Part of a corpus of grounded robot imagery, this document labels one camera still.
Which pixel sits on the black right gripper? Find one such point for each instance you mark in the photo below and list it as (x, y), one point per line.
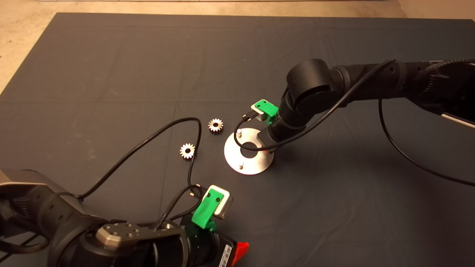
(276, 135)

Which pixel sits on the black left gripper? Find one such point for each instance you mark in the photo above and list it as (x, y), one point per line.
(211, 252)

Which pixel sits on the small steel planetary gear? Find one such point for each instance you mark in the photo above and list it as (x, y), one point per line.
(212, 129)
(187, 157)

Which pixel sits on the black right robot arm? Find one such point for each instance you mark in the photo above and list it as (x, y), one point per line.
(311, 81)

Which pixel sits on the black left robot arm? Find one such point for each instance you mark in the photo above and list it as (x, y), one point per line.
(44, 226)

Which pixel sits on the round metal carrier plate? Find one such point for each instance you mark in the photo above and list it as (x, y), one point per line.
(252, 167)

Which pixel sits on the dark grey table cloth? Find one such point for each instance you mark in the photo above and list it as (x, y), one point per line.
(111, 74)

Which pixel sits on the small silver camera box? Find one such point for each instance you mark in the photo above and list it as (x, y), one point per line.
(261, 117)
(225, 205)

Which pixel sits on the bright green camera mount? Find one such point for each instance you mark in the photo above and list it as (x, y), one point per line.
(269, 107)
(204, 213)

